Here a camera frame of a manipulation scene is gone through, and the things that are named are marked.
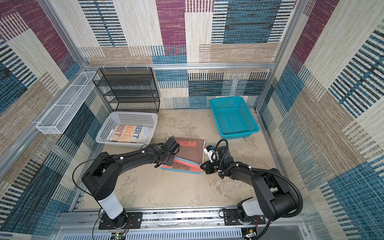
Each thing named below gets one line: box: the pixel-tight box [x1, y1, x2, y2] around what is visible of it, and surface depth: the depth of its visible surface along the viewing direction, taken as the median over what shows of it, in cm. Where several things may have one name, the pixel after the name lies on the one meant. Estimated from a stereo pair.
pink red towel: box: [160, 137, 206, 175], surface depth 92 cm
